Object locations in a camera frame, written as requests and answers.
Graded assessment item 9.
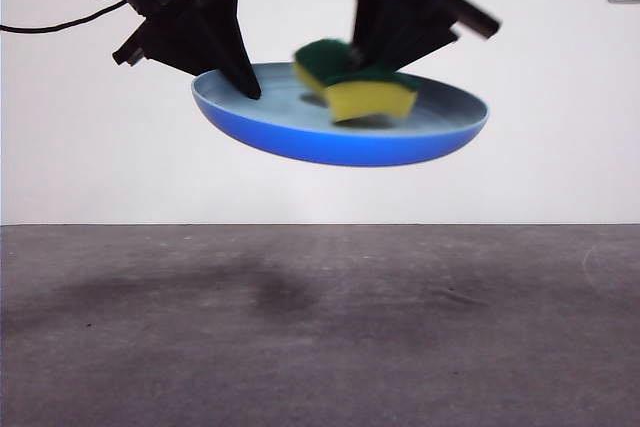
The blue round plate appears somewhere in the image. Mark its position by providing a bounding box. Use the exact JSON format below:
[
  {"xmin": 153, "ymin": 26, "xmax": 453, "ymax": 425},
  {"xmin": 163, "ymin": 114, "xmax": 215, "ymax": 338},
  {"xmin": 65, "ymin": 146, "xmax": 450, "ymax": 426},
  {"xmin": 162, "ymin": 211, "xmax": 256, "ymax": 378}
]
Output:
[{"xmin": 190, "ymin": 61, "xmax": 491, "ymax": 168}]

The black cable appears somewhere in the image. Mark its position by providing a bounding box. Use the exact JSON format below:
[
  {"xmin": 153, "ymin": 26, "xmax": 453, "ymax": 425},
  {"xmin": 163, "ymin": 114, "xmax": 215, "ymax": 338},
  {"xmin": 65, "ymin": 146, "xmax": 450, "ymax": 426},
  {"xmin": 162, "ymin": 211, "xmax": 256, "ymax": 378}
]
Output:
[{"xmin": 0, "ymin": 0, "xmax": 129, "ymax": 35}]

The yellow sponge with green pad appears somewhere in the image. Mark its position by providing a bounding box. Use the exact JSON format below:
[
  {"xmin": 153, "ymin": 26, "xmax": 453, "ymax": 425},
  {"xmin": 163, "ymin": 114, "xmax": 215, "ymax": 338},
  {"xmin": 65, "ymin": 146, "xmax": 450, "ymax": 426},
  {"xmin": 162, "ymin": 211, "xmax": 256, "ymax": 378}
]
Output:
[{"xmin": 292, "ymin": 37, "xmax": 419, "ymax": 124}]

